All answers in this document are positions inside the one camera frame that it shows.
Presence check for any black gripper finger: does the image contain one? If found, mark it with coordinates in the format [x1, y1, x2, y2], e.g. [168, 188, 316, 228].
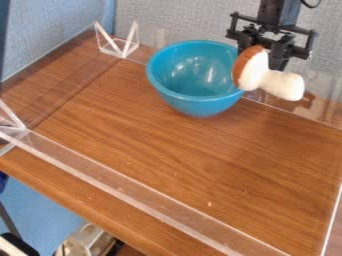
[268, 42, 292, 71]
[238, 34, 254, 53]

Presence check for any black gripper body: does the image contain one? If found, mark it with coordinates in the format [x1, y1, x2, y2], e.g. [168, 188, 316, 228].
[226, 12, 318, 60]

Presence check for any brown white plush mushroom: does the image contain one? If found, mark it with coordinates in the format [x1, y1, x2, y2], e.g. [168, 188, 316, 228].
[231, 45, 304, 101]

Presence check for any dark robot arm link foreground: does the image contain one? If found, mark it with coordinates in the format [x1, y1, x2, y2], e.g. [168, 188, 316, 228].
[0, 0, 11, 81]

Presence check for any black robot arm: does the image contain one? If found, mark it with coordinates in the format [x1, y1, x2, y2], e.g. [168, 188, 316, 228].
[226, 0, 320, 71]

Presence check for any blue bowl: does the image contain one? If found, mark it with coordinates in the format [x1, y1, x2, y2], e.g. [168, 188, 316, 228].
[145, 40, 243, 118]

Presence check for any clear acrylic back barrier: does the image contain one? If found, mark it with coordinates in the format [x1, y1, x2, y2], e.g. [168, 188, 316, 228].
[128, 46, 342, 129]

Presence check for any clear acrylic barrier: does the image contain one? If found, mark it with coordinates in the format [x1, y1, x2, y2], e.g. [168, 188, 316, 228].
[128, 46, 342, 129]
[0, 100, 290, 256]

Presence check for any clear acrylic front barrier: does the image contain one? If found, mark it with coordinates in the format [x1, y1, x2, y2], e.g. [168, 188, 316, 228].
[0, 100, 290, 256]

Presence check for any grey metal box under table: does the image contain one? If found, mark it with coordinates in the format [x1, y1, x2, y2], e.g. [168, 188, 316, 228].
[55, 223, 116, 256]

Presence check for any black cable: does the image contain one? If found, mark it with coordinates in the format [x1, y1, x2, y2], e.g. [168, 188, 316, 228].
[299, 0, 323, 10]

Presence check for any clear acrylic corner bracket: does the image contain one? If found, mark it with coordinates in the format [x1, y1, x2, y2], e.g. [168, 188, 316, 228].
[93, 22, 139, 59]

